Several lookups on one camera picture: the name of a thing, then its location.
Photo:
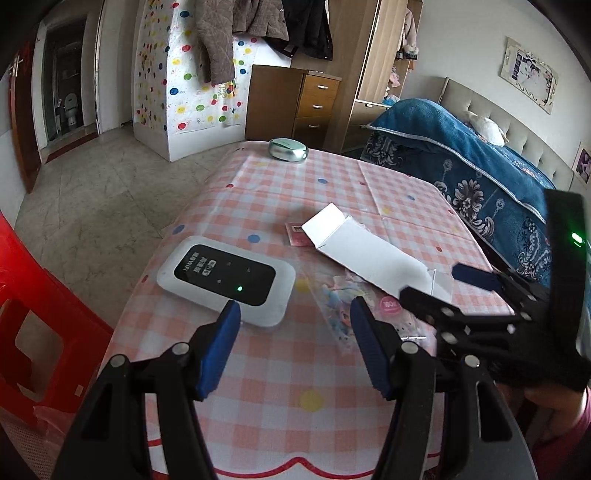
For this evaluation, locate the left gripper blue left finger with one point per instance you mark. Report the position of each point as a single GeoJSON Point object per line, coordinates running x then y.
{"type": "Point", "coordinates": [215, 341]}

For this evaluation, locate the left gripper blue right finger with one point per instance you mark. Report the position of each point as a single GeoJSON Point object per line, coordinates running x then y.
{"type": "Point", "coordinates": [378, 342]}

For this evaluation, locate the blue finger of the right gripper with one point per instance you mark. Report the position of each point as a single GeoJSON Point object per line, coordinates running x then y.
{"type": "Point", "coordinates": [476, 277]}

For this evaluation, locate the right hand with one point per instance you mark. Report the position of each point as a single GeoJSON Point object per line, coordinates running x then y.
{"type": "Point", "coordinates": [569, 419]}

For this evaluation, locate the white mobile wifi router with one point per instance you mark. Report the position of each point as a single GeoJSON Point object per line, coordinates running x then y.
{"type": "Point", "coordinates": [209, 273]}

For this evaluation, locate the blue floral bed blanket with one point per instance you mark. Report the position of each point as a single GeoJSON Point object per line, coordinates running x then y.
{"type": "Point", "coordinates": [494, 189]}

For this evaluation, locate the white cardboard box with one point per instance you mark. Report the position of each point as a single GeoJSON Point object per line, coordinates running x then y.
{"type": "Point", "coordinates": [349, 243]}

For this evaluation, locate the pink checkered tablecloth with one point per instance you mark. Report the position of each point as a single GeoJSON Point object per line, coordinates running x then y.
{"type": "Point", "coordinates": [290, 403]}

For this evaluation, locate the small pink card packet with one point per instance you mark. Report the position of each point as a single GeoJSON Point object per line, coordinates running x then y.
{"type": "Point", "coordinates": [296, 235]}

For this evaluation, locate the white pillow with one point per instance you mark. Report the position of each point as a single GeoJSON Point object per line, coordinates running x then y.
{"type": "Point", "coordinates": [487, 129]}

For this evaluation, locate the green round tin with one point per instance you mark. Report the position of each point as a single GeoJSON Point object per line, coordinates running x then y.
{"type": "Point", "coordinates": [288, 150]}

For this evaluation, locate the red plastic stool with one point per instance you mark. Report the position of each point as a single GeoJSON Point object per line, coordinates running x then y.
{"type": "Point", "coordinates": [51, 342]}

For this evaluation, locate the white polka dot cabinet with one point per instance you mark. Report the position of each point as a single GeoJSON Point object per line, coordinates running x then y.
{"type": "Point", "coordinates": [176, 111]}

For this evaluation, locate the wooden drawer cabinet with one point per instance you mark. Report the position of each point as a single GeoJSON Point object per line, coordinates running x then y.
{"type": "Point", "coordinates": [290, 103]}

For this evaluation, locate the tall wooden wardrobe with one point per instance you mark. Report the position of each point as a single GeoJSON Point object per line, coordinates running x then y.
{"type": "Point", "coordinates": [366, 36]}

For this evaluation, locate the white toilet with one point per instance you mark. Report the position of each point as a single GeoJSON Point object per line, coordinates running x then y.
{"type": "Point", "coordinates": [70, 109]}

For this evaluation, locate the black jacket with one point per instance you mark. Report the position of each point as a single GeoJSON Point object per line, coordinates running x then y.
{"type": "Point", "coordinates": [307, 28]}

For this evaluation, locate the brown quilted jacket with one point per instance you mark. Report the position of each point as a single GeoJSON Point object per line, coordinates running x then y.
{"type": "Point", "coordinates": [216, 21]}

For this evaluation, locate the brown wooden door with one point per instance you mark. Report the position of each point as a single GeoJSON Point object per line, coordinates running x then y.
{"type": "Point", "coordinates": [21, 116]}

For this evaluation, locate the framed wall picture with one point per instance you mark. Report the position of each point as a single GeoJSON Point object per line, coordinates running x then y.
{"type": "Point", "coordinates": [530, 75]}

